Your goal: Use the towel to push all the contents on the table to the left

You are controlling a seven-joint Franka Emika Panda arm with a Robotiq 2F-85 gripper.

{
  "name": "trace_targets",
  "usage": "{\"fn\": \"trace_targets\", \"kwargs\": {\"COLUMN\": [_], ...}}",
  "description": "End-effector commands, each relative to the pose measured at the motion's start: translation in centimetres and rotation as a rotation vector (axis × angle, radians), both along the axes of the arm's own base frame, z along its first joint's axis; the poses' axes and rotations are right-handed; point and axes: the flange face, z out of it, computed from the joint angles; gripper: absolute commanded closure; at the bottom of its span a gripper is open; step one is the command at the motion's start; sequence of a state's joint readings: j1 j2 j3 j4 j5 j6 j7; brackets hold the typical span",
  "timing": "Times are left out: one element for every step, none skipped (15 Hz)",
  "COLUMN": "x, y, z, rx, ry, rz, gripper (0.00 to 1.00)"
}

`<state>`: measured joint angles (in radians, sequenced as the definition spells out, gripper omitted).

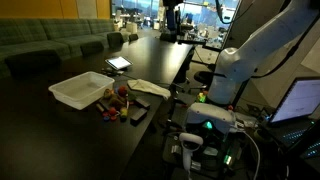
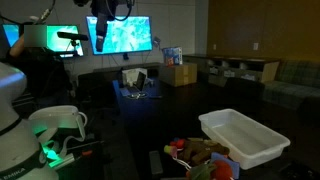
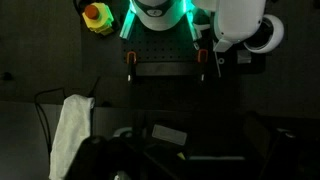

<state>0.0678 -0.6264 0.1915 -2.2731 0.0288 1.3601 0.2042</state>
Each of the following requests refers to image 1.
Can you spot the white terry towel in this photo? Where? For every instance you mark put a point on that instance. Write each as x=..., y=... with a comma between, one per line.
x=148, y=87

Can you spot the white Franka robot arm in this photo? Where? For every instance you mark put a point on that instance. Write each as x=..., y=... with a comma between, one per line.
x=253, y=50

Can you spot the black rectangular block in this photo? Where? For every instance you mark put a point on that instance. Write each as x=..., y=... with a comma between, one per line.
x=138, y=115
x=142, y=102

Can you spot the red plush toy green leaves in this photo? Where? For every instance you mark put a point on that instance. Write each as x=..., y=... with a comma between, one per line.
x=122, y=91

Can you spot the small green yellow object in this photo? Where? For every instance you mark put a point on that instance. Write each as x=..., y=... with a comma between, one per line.
x=201, y=97

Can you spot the yellow purple toy cup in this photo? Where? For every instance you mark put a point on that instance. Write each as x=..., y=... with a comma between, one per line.
x=123, y=113

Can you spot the black office chair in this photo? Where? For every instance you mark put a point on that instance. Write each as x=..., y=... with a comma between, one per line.
x=203, y=77

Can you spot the brown plush dog toy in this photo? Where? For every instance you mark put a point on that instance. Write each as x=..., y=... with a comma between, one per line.
x=115, y=100

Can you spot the tablet with lit screen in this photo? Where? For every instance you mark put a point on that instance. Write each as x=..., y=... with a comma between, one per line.
x=119, y=62

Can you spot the white VR headset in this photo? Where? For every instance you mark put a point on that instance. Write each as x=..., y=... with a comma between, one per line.
x=210, y=115

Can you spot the dark upholstered chair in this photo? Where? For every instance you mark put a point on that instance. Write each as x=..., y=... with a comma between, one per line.
x=133, y=37
x=33, y=63
x=91, y=47
x=115, y=39

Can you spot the small wooden block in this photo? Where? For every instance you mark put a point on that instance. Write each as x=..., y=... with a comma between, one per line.
x=100, y=108

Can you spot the white VR controller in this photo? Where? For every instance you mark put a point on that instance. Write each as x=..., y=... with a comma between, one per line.
x=188, y=146

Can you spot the white plastic bin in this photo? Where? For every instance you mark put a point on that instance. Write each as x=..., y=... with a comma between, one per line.
x=81, y=90

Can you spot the green plaid sofa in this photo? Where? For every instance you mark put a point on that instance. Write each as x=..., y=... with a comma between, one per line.
x=33, y=33

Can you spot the open laptop computer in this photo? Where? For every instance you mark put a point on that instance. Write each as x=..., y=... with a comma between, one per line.
x=300, y=100

